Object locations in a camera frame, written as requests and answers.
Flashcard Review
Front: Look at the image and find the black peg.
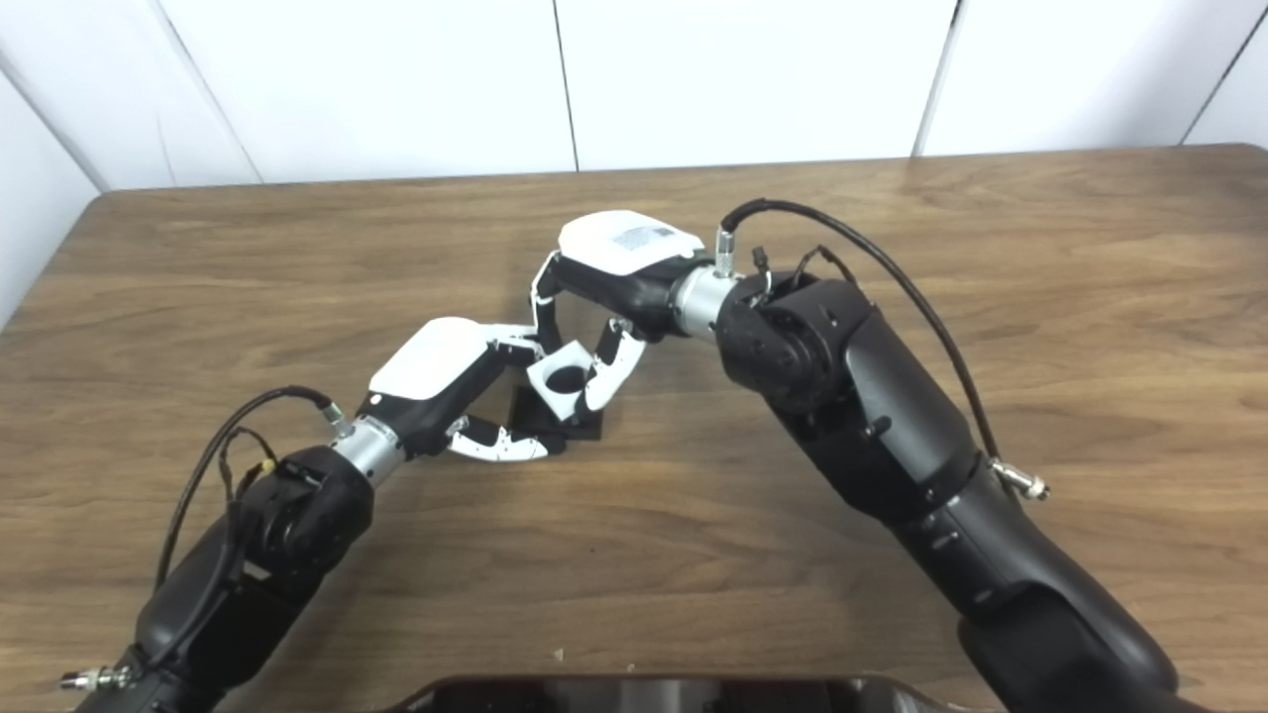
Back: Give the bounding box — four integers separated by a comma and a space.
507, 381, 603, 457

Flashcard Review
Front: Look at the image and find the white and black left hand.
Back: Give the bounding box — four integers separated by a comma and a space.
355, 317, 571, 464

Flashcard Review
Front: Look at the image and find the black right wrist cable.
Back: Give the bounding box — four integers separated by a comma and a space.
715, 198, 1051, 501

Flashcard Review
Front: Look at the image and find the thin right wrist wire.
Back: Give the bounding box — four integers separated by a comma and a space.
750, 243, 858, 298

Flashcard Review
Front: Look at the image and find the thin left wrist wire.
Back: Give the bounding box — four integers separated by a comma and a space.
218, 426, 278, 506

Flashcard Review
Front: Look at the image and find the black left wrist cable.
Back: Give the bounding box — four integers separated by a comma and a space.
59, 386, 358, 692

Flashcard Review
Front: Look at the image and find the white and black right hand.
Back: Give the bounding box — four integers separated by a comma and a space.
530, 211, 706, 415

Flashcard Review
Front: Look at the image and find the thin wrist wire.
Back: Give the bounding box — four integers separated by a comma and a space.
218, 426, 278, 506
750, 243, 858, 298

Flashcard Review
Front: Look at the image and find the dark robot torso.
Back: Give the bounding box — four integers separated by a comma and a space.
386, 675, 952, 713

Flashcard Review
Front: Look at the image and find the white square piece with hole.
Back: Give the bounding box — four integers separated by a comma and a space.
525, 340, 595, 419

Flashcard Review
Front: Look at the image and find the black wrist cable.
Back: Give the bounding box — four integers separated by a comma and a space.
715, 198, 1051, 501
59, 386, 358, 692

